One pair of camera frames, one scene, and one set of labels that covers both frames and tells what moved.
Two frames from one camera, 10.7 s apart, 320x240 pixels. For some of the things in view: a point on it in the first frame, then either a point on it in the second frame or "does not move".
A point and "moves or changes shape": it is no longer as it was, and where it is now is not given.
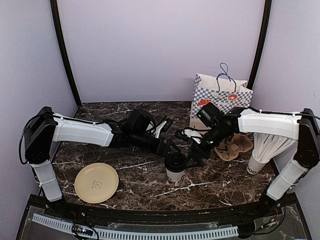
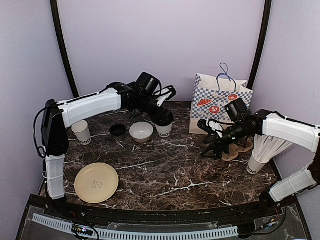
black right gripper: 195,148 -> 216,141
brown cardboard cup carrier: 230,150 does not move
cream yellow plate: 96,182 does not move
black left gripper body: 158,152 -> 156,117
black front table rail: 277,213 does not move
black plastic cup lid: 175,162 moves or changes shape
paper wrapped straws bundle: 266,147 does not move
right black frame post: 263,44 does not move
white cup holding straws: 253,166 does not move
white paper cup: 174,176 moves or changes shape
